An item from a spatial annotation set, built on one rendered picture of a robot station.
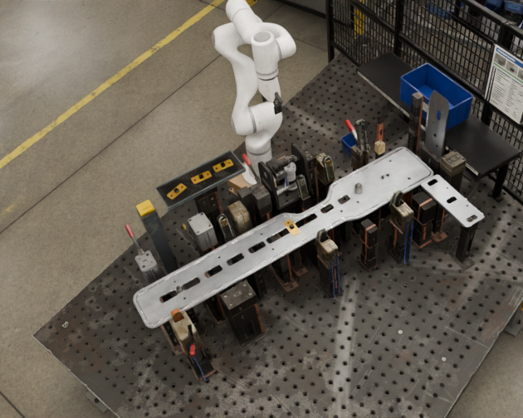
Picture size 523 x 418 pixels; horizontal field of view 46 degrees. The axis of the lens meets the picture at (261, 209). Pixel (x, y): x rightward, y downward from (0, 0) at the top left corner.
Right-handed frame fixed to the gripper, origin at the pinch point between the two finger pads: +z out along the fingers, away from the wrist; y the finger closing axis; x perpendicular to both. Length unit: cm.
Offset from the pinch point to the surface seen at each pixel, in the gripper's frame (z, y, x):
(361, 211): 45, 34, 18
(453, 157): 39, 37, 63
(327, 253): 41, 46, -7
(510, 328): 143, 80, 80
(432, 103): 18, 22, 62
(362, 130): 28.3, 9.4, 36.2
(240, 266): 45, 29, -38
